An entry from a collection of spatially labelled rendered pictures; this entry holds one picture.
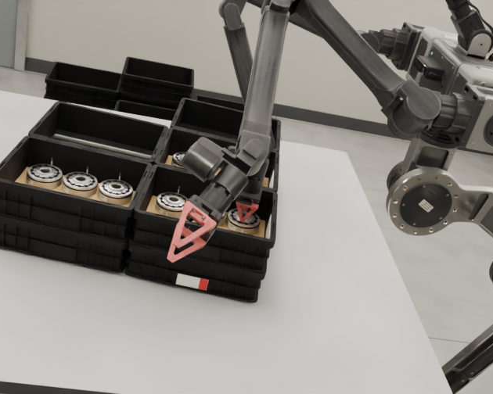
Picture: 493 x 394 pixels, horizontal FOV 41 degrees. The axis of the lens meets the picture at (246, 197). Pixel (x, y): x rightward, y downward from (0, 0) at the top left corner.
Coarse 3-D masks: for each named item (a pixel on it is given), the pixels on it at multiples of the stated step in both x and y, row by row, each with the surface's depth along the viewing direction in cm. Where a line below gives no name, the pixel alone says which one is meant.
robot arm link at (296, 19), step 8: (224, 0) 181; (232, 0) 175; (240, 0) 175; (248, 0) 176; (256, 0) 176; (240, 8) 175; (224, 16) 176; (296, 16) 179; (296, 24) 181; (304, 24) 180; (312, 32) 182; (368, 40) 180; (376, 40) 181; (376, 48) 181
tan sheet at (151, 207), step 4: (152, 196) 206; (156, 196) 207; (152, 200) 204; (156, 200) 205; (152, 204) 202; (148, 208) 200; (152, 208) 200; (152, 212) 198; (156, 212) 199; (224, 220) 203; (260, 220) 208; (264, 220) 209; (224, 224) 201; (260, 224) 206; (264, 224) 207; (224, 228) 200; (228, 228) 200; (260, 228) 204; (256, 232) 202; (260, 232) 202; (260, 236) 200
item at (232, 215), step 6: (234, 210) 204; (246, 210) 205; (228, 216) 201; (234, 216) 201; (252, 216) 203; (234, 222) 198; (240, 222) 199; (246, 222) 199; (252, 222) 200; (258, 222) 201
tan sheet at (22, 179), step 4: (24, 172) 202; (20, 176) 200; (24, 176) 200; (16, 180) 197; (20, 180) 198; (24, 180) 198; (56, 188) 198; (60, 188) 198; (64, 192) 197; (96, 192) 201; (92, 196) 199; (96, 196) 199; (132, 196) 204; (100, 200) 198; (128, 204) 199
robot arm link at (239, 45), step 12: (228, 12) 174; (228, 24) 175; (240, 24) 175; (228, 36) 179; (240, 36) 179; (240, 48) 180; (240, 60) 181; (252, 60) 182; (240, 72) 182; (240, 84) 183
